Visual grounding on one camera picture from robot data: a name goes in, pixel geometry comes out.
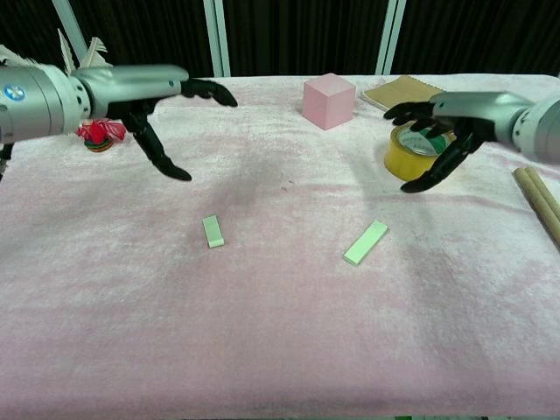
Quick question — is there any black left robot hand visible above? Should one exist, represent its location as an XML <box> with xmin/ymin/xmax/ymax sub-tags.
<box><xmin>72</xmin><ymin>65</ymin><xmax>240</xmax><ymax>183</ymax></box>

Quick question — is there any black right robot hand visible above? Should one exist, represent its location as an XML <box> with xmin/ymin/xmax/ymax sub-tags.
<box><xmin>383</xmin><ymin>90</ymin><xmax>533</xmax><ymax>194</ymax></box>

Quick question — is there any light green rectangular block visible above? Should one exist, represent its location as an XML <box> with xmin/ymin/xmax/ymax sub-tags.
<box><xmin>342</xmin><ymin>219</ymin><xmax>390</xmax><ymax>267</ymax></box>
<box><xmin>201</xmin><ymin>214</ymin><xmax>226</xmax><ymax>249</ymax></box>

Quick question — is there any white feather shuttlecock red base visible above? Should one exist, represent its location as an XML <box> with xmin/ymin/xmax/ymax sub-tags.
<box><xmin>0</xmin><ymin>28</ymin><xmax>129</xmax><ymax>154</ymax></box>

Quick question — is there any kraft cover notebook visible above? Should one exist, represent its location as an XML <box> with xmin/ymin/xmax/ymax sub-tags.
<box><xmin>359</xmin><ymin>74</ymin><xmax>448</xmax><ymax>113</ymax></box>

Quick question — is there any yellow tape roll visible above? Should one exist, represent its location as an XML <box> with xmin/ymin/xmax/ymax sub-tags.
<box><xmin>383</xmin><ymin>124</ymin><xmax>459</xmax><ymax>183</ymax></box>

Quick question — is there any wooden stick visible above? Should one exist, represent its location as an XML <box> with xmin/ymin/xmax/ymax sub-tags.
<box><xmin>524</xmin><ymin>166</ymin><xmax>560</xmax><ymax>225</ymax></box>
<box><xmin>512</xmin><ymin>168</ymin><xmax>560</xmax><ymax>249</ymax></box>

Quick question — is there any pink cube block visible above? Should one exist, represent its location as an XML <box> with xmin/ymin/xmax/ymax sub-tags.
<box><xmin>302</xmin><ymin>73</ymin><xmax>356</xmax><ymax>131</ymax></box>

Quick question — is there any black curtain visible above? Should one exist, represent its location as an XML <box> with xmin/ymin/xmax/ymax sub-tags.
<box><xmin>0</xmin><ymin>0</ymin><xmax>560</xmax><ymax>80</ymax></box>

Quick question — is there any pink fluffy table cloth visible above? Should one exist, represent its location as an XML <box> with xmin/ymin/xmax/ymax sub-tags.
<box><xmin>0</xmin><ymin>73</ymin><xmax>560</xmax><ymax>417</ymax></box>

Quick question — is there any slanted white frame post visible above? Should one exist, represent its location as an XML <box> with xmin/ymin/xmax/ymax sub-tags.
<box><xmin>51</xmin><ymin>0</ymin><xmax>91</xmax><ymax>67</ymax></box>

